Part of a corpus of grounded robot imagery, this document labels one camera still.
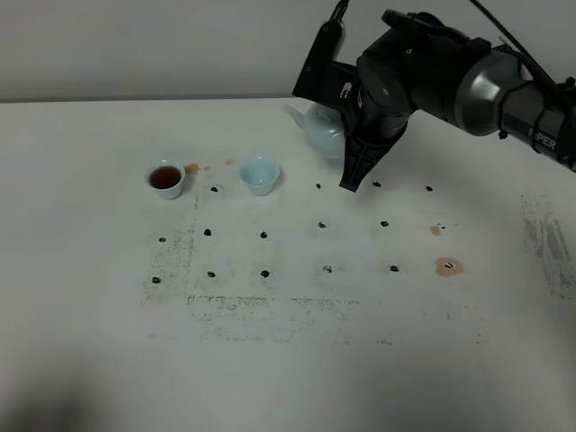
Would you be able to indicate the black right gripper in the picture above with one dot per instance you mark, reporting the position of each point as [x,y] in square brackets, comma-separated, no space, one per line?
[375,117]

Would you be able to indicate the light blue porcelain teapot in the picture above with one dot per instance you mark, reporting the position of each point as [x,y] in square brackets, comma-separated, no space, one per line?
[322,128]

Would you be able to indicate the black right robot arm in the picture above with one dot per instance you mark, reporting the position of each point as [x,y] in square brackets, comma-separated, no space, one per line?
[419,64]

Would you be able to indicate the right blue porcelain teacup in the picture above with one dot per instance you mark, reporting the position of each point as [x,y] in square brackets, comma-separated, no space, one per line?
[259,174]

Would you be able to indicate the blue porcelain teacup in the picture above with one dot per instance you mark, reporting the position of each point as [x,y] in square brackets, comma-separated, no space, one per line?
[259,174]
[166,178]

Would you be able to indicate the left blue porcelain teacup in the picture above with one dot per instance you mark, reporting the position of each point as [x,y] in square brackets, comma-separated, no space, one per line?
[166,178]

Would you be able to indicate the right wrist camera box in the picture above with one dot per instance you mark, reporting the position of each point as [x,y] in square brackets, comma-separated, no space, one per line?
[323,80]

